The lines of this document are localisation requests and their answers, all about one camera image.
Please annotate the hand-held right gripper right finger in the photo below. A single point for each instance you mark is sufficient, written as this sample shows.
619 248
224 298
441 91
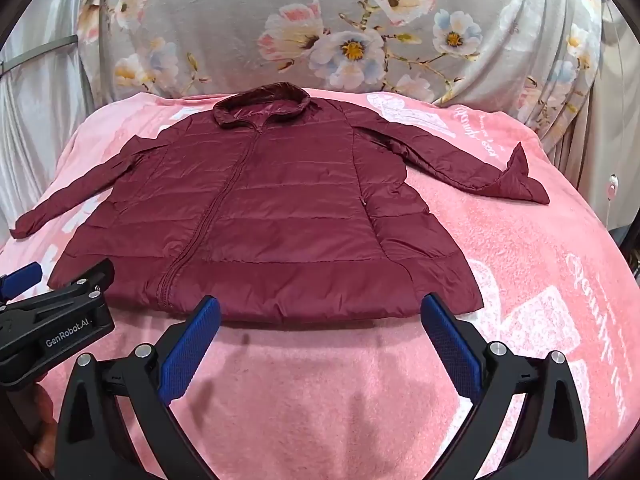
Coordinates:
447 340

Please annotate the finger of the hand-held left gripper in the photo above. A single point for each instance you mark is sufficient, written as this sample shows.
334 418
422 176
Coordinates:
87 277
22 276

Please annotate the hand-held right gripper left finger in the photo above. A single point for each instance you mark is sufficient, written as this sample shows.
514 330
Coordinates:
192 342

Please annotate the maroon puffer jacket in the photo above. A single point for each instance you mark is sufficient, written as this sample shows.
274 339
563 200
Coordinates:
280 210

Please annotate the person's left hand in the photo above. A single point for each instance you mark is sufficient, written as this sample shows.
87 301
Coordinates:
46 410

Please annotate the pink printed blanket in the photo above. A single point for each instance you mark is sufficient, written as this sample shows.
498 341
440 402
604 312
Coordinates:
320 385

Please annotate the white satin cloth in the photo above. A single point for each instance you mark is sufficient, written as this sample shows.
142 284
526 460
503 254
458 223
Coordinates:
45 125

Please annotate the grey metal bar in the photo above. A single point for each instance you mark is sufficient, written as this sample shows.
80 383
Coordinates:
45 52

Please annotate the grey floral quilt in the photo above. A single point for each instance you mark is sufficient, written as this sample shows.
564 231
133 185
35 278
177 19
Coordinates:
310 25

